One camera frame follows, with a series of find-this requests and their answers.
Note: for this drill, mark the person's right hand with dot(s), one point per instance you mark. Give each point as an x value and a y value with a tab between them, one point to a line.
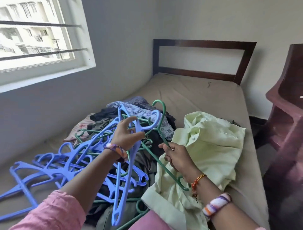
177	159

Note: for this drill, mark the person's left hand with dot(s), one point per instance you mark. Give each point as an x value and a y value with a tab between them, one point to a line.
124	135

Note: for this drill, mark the green plastic hanger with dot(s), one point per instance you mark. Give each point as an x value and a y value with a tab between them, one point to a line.
163	166

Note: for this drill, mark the blue floral patterned garment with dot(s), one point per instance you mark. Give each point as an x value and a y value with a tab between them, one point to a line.
142	111

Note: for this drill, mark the light yellow shirt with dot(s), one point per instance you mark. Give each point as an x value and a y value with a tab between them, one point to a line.
213	147

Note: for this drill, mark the blue striped shirt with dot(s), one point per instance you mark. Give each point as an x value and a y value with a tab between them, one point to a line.
139	100

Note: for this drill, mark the pink floral striped garment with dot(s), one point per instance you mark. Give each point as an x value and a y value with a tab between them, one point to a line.
78	128

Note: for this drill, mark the blue plastic hanger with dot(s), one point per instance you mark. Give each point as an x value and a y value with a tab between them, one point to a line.
120	199

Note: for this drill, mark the pile of blue hangers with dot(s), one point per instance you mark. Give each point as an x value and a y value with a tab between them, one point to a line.
61	161

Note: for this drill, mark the olive green button shirt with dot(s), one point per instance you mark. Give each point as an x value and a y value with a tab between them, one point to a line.
106	215

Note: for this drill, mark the person's left forearm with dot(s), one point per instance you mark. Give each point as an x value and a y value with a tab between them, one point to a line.
90	175

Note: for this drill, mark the person's right forearm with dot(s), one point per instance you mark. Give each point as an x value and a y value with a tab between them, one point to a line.
227	213

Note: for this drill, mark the dark wooden bed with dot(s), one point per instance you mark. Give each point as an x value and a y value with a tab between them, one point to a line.
203	44

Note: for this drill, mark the striped orange purple bangle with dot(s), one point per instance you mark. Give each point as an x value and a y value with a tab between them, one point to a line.
116	149

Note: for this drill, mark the striped white purple bangle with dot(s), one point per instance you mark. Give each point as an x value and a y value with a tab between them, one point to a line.
217	203

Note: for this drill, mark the white framed window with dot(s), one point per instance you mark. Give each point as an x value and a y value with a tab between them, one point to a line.
38	61

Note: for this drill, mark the maroon plastic chair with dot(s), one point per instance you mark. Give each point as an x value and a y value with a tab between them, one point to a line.
289	118

